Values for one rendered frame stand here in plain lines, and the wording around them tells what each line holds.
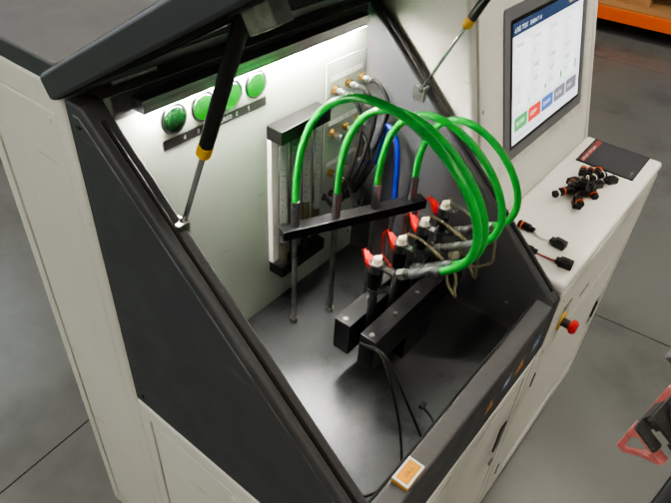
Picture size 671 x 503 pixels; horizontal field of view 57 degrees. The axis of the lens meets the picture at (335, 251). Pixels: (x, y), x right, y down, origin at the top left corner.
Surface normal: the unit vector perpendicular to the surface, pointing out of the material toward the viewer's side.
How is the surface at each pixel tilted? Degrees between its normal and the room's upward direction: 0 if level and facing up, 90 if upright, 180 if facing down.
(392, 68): 90
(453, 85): 90
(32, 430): 0
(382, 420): 0
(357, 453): 0
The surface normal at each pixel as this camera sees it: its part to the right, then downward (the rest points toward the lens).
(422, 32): -0.63, 0.47
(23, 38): 0.05, -0.77
